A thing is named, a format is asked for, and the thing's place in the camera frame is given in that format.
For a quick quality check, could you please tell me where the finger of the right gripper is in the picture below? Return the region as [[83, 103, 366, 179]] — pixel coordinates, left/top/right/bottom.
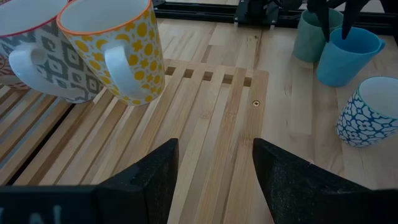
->
[[307, 0, 330, 42], [341, 0, 371, 40]]

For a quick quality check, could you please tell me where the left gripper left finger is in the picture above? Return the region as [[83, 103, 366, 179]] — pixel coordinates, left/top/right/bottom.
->
[[94, 138, 180, 224]]

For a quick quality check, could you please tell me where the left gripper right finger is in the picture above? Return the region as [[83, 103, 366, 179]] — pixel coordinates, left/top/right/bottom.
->
[[252, 138, 398, 224]]

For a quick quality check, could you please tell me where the green mug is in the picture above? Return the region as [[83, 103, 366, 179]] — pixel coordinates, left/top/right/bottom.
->
[[292, 8, 345, 63]]

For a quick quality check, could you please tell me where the yellow dotted white mug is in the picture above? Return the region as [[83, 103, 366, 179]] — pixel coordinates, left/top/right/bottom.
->
[[56, 0, 165, 106]]

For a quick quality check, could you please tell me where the grey patterned white mug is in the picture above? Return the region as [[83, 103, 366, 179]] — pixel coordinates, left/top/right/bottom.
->
[[0, 0, 105, 105]]

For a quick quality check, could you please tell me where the wooden slatted rack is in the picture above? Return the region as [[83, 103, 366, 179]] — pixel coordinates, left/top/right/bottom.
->
[[0, 58, 270, 224]]

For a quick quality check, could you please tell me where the blue patterned white mug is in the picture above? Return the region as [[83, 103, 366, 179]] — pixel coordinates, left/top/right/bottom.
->
[[335, 76, 398, 147]]

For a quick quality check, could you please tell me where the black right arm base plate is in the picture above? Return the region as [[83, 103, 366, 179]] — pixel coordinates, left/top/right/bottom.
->
[[233, 0, 280, 30]]

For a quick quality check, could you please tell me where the black metal table frame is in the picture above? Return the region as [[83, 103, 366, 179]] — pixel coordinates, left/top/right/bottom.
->
[[152, 0, 398, 35]]

